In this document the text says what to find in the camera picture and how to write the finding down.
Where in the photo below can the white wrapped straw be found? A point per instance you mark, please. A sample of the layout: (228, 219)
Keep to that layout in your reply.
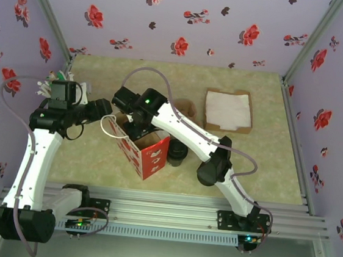
(42, 93)
(71, 76)
(43, 86)

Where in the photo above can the brown cardboard tray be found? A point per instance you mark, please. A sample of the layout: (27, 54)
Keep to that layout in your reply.
(226, 129)

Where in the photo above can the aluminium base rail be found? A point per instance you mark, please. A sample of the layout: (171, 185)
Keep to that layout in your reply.
(163, 209)

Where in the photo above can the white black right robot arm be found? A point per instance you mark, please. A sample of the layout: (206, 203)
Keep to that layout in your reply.
(186, 130)

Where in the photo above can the black plastic cup lid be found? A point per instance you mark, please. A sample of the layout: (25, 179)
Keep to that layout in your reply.
(177, 150)

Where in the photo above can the brown pulp cup carrier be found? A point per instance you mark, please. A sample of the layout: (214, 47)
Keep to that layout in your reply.
(189, 109)

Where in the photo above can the white paper napkin stack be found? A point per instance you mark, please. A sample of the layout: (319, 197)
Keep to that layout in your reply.
(228, 110)

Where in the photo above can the green-lit controller board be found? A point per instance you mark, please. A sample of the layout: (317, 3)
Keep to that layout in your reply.
(79, 224)
(248, 241)

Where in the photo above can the aluminium corner post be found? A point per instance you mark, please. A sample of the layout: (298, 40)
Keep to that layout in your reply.
(46, 8)
(314, 36)

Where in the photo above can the red printed paper bag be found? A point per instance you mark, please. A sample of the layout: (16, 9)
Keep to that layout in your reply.
(152, 160)

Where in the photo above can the black white paper cup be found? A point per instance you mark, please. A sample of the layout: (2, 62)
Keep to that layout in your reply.
(175, 163)

